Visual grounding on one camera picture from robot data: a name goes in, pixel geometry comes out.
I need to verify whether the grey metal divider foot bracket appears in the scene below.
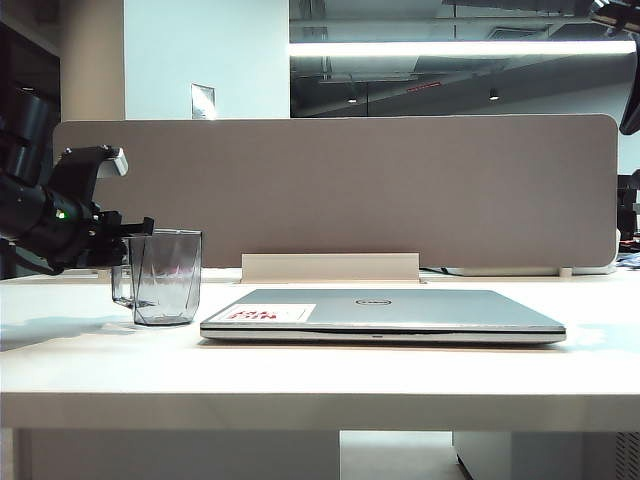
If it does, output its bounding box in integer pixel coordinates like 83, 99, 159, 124
444, 266, 561, 277

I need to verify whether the transparent grey octagonal water cup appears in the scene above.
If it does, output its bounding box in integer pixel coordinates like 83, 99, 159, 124
110, 228, 204, 327

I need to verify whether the beige cable tray flap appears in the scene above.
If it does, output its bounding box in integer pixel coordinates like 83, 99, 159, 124
241, 253, 420, 285

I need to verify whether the beige fabric desk divider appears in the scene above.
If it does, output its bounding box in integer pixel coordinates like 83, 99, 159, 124
52, 113, 619, 271

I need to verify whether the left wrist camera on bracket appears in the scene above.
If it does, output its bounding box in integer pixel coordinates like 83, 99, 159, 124
49, 144, 130, 211

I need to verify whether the ceiling air vent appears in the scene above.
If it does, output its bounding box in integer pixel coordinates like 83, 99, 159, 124
487, 24, 551, 40

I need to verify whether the dark office chair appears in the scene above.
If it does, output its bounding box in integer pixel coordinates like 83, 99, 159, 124
617, 169, 640, 246

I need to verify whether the silver Dell laptop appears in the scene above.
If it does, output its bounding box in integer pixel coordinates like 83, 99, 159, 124
199, 288, 567, 345

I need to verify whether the white wall poster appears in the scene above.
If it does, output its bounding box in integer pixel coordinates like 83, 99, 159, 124
191, 83, 216, 121

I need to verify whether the white red Nice Try sticker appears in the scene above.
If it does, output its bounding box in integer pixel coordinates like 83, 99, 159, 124
224, 303, 316, 324

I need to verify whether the beige desk support panel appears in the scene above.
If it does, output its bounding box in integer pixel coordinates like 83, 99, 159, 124
17, 429, 341, 480

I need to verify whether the long ceiling light strip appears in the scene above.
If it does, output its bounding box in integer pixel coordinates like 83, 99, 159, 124
288, 40, 637, 58

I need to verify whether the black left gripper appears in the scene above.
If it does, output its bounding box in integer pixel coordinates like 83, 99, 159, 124
69, 202, 155, 272

